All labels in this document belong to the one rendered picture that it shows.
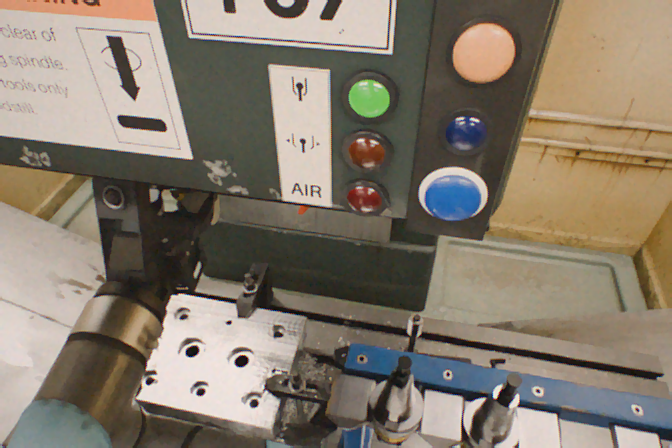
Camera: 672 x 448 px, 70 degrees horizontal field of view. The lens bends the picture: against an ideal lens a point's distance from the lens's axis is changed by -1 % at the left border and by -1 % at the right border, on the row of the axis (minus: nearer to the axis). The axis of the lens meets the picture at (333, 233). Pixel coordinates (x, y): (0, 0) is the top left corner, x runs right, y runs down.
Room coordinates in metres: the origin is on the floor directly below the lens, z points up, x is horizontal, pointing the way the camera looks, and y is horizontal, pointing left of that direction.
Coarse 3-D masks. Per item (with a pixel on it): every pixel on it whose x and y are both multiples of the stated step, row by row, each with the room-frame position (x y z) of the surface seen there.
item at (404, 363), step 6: (402, 360) 0.26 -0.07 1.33; (408, 360) 0.26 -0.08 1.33; (402, 366) 0.25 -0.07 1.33; (408, 366) 0.25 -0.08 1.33; (396, 372) 0.26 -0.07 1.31; (402, 372) 0.25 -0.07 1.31; (408, 372) 0.26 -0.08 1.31; (396, 378) 0.25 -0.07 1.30; (402, 378) 0.25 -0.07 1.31; (408, 378) 0.25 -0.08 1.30; (402, 384) 0.25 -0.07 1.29
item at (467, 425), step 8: (480, 400) 0.27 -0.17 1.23; (472, 408) 0.26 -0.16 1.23; (464, 416) 0.25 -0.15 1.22; (472, 416) 0.25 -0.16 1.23; (464, 424) 0.24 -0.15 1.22; (472, 424) 0.24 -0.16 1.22; (464, 432) 0.23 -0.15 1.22; (472, 432) 0.23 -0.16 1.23; (512, 432) 0.23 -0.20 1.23; (464, 440) 0.23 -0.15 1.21; (472, 440) 0.22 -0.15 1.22; (480, 440) 0.22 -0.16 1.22; (512, 440) 0.22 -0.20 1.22
